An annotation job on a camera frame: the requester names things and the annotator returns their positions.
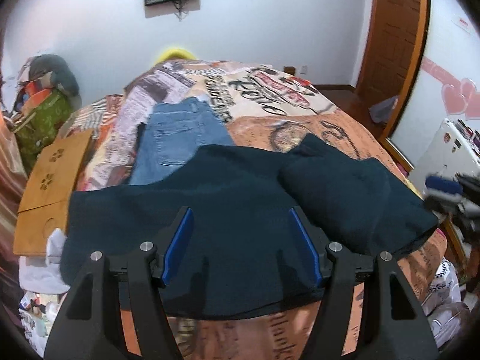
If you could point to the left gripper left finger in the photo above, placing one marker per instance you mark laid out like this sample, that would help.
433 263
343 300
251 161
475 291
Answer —
89 325

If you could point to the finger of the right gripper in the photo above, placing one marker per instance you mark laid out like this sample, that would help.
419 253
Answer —
439 185

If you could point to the dark navy pants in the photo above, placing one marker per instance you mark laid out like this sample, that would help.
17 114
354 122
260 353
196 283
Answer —
241 261

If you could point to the white suitcase with stickers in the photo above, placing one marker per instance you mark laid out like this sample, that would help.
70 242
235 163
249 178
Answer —
451 151

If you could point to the white cloth at bedside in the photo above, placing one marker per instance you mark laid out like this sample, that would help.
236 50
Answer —
42 274

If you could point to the grey cloth on floor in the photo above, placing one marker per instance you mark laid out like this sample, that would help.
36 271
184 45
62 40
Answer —
380 113

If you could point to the wooden door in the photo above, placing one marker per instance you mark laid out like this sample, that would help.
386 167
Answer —
392 49

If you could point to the green storage bag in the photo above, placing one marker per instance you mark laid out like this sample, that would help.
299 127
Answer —
40 128

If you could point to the folded blue jeans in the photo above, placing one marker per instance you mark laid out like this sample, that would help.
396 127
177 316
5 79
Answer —
172 136

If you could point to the grey plush toy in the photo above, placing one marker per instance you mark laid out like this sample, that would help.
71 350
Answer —
54 73

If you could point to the white wall socket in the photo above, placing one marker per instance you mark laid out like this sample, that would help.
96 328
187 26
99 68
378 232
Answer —
303 69

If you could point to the wooden bed post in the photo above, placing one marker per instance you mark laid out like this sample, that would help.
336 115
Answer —
289 70

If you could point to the yellow foam bed rail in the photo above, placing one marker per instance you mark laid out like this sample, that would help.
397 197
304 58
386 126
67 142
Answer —
175 53

